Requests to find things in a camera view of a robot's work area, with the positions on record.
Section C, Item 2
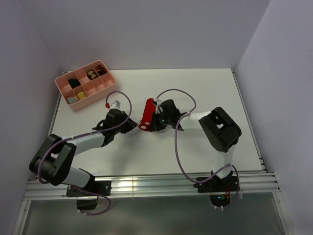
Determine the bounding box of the yellow rolled sock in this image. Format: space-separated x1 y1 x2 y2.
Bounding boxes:
76 92 88 100

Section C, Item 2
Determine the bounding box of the pink plastic divided organizer box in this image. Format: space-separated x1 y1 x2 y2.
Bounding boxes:
55 60 117 112

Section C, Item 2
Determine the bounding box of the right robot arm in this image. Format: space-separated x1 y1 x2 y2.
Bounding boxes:
149 99 242 191

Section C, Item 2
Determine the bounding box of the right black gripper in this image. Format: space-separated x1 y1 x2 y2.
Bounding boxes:
149 110 172 131

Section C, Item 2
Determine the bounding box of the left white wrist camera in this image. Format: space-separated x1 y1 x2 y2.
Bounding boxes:
105 100 121 110

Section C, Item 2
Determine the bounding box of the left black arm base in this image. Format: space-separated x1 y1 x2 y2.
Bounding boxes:
66 180 112 216

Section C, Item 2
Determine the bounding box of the black rolled sock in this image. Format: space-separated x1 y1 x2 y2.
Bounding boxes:
68 78 81 89

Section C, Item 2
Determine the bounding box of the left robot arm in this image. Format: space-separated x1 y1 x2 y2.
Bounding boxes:
29 109 137 195

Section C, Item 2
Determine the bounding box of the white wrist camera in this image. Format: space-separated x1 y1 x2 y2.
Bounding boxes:
153 98 163 114
105 100 121 110

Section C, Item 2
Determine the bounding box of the aluminium front frame rail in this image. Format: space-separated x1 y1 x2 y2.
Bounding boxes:
23 172 280 201

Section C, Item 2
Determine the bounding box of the grey rolled sock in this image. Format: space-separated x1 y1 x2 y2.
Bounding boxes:
67 97 77 104

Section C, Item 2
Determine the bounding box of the brown and cream rolled sock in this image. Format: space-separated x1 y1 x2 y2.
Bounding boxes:
87 70 98 80

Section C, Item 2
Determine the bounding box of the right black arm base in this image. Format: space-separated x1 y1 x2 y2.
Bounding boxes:
193 171 240 211

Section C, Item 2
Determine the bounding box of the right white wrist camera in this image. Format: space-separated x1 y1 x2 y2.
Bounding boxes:
153 98 163 114

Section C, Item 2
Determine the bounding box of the dark red-black rolled sock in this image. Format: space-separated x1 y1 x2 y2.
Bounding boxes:
96 65 107 76

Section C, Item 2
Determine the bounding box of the red Santa sock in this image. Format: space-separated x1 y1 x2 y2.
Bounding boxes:
138 98 156 132

